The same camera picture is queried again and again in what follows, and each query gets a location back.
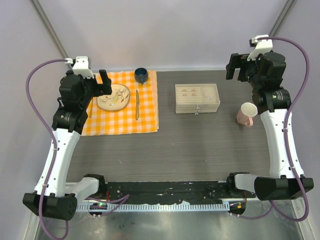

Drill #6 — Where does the beige jewelry drawer tray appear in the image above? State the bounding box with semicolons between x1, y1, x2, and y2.
175;84;220;105

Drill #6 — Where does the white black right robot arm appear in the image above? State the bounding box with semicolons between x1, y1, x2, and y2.
226;51;314;201

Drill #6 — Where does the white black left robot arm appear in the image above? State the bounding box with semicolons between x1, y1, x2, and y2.
22;69;112;221

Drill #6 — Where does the beige jewelry box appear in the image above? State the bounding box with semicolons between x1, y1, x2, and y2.
175;83;221;115

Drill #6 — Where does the bird pattern ceramic plate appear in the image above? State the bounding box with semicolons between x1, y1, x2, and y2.
97;84;131;112

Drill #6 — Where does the gold fork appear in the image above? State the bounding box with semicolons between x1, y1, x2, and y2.
88;103;93;118

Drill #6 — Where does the gold knife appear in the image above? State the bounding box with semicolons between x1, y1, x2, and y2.
135;89;140;121

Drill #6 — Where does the dark blue ceramic mug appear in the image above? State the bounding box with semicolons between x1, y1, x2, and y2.
134;67;149;84

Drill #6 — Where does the yellow white checkered cloth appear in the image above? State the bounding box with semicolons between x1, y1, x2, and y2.
81;70;159;136

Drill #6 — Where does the pink ceramic mug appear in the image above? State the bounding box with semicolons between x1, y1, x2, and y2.
236;102;258;127

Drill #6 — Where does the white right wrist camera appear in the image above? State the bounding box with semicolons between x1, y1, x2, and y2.
247;34;273;62

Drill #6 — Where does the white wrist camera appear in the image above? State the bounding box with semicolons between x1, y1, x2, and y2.
247;34;273;62
65;56;95;79

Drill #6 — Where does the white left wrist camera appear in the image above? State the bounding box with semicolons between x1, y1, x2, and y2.
65;56;95;79

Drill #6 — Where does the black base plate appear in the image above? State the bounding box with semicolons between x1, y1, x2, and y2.
103;181;256;205

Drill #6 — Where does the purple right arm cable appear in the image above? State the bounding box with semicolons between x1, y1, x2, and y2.
232;36;310;223

